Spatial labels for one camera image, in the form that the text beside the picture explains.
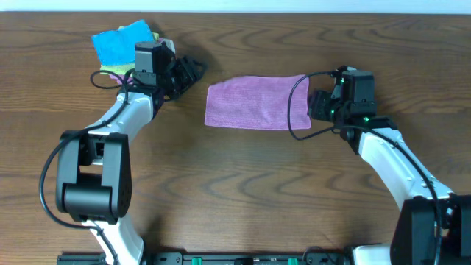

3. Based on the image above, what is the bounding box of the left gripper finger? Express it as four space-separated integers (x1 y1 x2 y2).
182 55 208 80
165 79 198 102

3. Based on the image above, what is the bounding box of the purple microfiber cloth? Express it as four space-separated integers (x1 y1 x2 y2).
205 75 311 130

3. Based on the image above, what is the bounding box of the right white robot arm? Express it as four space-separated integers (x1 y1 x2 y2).
308 66 470 265

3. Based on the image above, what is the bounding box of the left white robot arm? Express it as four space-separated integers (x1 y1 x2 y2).
50 41 208 264

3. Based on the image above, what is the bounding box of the purple folded cloth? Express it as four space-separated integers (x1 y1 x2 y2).
109 74 124 84

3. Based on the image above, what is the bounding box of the blue folded cloth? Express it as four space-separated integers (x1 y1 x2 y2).
91 20 155 66

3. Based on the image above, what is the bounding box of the right black cable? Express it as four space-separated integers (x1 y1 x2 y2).
286 70 442 265

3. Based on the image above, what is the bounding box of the black cable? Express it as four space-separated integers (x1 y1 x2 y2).
38 69 135 265
286 70 442 265

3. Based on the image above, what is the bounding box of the left black cable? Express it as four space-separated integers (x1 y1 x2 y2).
38 69 135 265

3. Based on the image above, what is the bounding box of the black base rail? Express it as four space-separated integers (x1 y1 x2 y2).
57 251 354 265

